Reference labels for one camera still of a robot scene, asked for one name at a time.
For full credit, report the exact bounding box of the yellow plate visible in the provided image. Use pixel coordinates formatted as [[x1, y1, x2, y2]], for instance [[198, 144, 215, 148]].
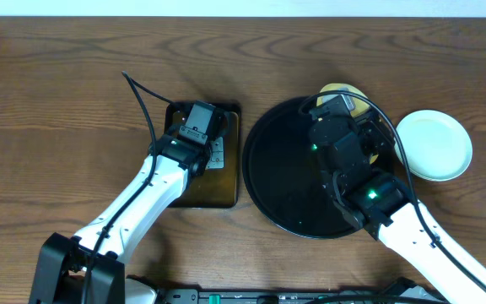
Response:
[[316, 83, 370, 118]]

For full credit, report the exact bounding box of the black rectangular water tray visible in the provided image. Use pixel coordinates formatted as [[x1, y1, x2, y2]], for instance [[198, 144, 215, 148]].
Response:
[[170, 100, 241, 209]]

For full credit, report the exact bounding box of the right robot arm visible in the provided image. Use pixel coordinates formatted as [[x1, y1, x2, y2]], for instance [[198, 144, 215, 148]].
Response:
[[309, 115, 486, 303]]

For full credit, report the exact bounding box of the black round tray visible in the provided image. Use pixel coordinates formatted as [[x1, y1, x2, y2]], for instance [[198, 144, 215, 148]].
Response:
[[241, 95, 395, 240]]

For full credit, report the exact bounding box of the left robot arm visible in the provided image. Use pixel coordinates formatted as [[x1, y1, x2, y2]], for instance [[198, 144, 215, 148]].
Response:
[[29, 135, 224, 303]]

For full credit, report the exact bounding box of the light blue plate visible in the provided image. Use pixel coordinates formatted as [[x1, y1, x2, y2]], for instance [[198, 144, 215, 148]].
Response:
[[397, 110, 473, 182]]

